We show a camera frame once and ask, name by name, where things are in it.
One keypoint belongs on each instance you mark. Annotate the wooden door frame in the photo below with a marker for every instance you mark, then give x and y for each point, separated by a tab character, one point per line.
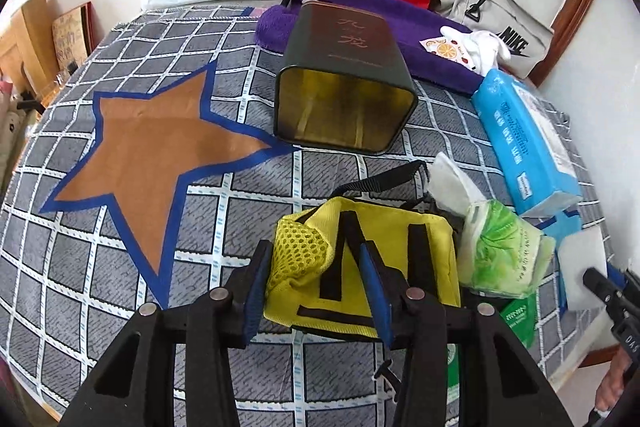
575	7

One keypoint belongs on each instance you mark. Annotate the dark green tin box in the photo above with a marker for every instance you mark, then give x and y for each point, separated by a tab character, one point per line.
345	72

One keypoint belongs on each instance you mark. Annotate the fruit-print white sock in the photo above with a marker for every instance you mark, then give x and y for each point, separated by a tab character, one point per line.
442	49

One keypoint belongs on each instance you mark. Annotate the wooden headboard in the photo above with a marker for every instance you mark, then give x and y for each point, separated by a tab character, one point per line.
25	37

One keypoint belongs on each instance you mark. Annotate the picture book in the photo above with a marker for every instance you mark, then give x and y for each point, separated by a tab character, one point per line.
72	37

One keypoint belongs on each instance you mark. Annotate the yellow mesh pouch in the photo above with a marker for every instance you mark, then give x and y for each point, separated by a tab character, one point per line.
390	227

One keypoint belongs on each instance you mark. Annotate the white padded cloth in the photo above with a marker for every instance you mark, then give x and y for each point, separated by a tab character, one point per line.
452	179

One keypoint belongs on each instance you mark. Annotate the green leaf-print packet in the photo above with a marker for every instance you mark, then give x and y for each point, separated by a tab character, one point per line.
500	247

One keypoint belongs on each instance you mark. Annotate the white sponge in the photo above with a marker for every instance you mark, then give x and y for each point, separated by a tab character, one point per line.
582	257

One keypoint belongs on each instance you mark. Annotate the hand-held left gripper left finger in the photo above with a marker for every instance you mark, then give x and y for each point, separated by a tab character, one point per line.
257	287

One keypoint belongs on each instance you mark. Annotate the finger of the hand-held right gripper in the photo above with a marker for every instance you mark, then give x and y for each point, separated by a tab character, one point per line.
600	287

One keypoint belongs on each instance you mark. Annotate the blue tissue pack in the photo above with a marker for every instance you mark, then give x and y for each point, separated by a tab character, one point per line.
525	147

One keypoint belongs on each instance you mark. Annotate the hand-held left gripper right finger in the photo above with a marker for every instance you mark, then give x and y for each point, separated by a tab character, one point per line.
372	287

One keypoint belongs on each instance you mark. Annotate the white gloves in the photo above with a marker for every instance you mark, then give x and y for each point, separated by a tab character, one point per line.
492	49

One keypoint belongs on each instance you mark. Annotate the grey waist bag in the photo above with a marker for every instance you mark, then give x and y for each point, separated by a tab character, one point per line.
500	2

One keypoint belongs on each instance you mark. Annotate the person's right hand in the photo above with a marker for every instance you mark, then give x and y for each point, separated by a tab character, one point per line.
612	382

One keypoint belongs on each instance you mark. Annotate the purple towel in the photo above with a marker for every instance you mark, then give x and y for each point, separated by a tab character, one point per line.
440	62

